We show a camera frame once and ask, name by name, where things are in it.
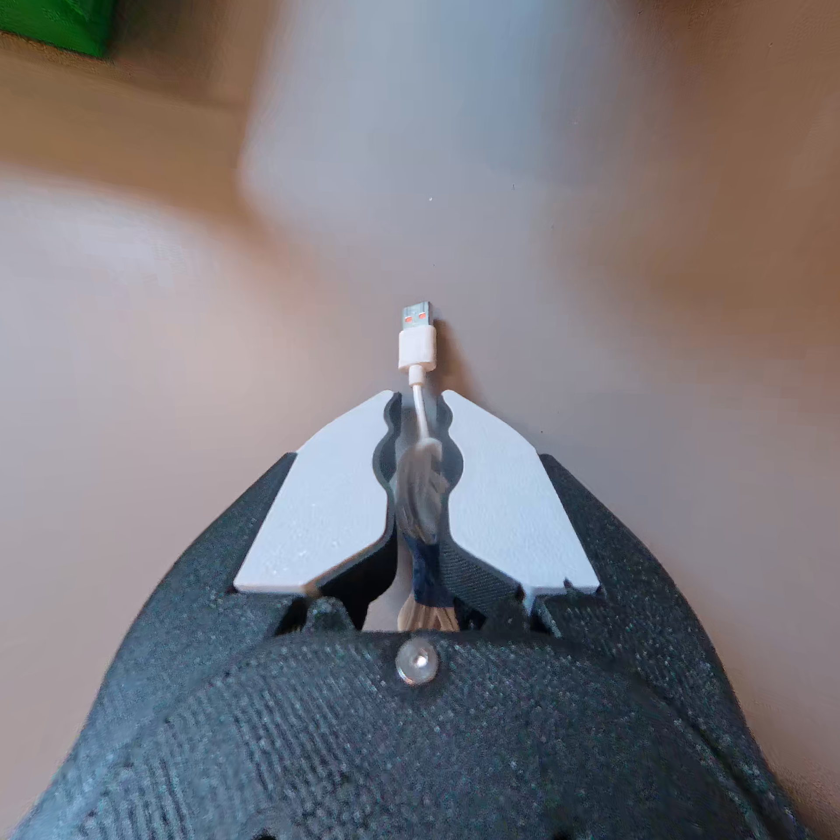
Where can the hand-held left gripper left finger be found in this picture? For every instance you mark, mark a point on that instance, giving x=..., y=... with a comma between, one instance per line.
x=321, y=512

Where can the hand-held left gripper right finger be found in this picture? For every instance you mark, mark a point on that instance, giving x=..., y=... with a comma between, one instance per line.
x=512, y=512

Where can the green plastic storage bin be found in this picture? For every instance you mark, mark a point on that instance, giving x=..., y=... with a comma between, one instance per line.
x=52, y=26

